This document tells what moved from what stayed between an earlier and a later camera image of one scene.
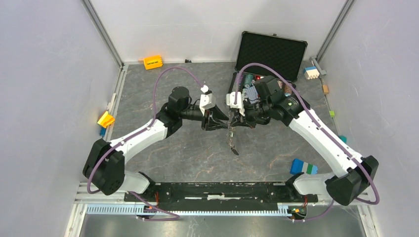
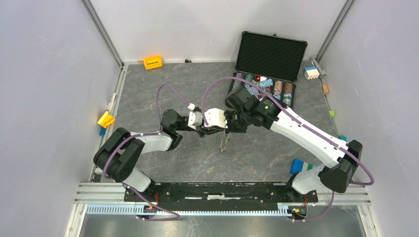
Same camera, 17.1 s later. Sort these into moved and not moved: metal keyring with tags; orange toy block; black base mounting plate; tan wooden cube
Moved: metal keyring with tags
Not moved: orange toy block; tan wooden cube; black base mounting plate
